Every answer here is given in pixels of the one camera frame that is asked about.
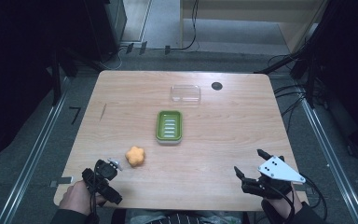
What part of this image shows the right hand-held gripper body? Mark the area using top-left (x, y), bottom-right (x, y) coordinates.
top-left (241, 155), bottom-right (307, 201)

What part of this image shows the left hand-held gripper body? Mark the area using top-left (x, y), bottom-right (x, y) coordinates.
top-left (81, 158), bottom-right (124, 206)

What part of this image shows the orange flower-shaped soap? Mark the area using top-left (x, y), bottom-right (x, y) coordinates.
top-left (124, 146), bottom-right (146, 168)

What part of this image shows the person's right hand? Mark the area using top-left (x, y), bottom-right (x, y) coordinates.
top-left (265, 186), bottom-right (304, 219)

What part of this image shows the person's left hand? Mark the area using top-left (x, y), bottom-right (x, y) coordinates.
top-left (58, 179), bottom-right (107, 217)

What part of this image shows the person's striped clothing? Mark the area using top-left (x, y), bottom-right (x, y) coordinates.
top-left (113, 208), bottom-right (248, 224)

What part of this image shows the green soap dish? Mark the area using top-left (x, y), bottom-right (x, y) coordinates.
top-left (155, 109), bottom-right (184, 146)

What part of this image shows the clear plastic container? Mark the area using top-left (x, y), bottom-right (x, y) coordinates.
top-left (170, 84), bottom-right (202, 105)

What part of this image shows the black metal stand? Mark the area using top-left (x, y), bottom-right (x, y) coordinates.
top-left (255, 18), bottom-right (327, 110)
top-left (49, 46), bottom-right (106, 107)

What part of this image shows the light wooden furniture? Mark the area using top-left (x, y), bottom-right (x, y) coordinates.
top-left (179, 0), bottom-right (329, 54)

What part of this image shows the black cabinet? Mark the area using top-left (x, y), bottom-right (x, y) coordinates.
top-left (82, 0), bottom-right (129, 63)

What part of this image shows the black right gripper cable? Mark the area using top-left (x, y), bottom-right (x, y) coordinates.
top-left (262, 174), bottom-right (328, 224)

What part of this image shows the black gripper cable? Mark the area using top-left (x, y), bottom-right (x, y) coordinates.
top-left (262, 174), bottom-right (328, 224)
top-left (88, 160), bottom-right (104, 224)

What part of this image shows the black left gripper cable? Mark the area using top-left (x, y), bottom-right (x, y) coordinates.
top-left (88, 160), bottom-right (104, 224)

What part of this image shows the grey metal bracket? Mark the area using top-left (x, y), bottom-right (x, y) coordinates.
top-left (49, 175), bottom-right (75, 189)

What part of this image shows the metal floor rail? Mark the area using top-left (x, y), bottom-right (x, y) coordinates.
top-left (0, 76), bottom-right (71, 224)
top-left (299, 97), bottom-right (358, 224)

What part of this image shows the bundle of black floor cables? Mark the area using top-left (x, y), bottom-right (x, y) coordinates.
top-left (266, 53), bottom-right (327, 133)

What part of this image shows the white floor cable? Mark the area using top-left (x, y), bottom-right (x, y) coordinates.
top-left (101, 45), bottom-right (130, 72)

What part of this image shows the black hanging cable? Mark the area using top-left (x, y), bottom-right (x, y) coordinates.
top-left (164, 0), bottom-right (200, 54)

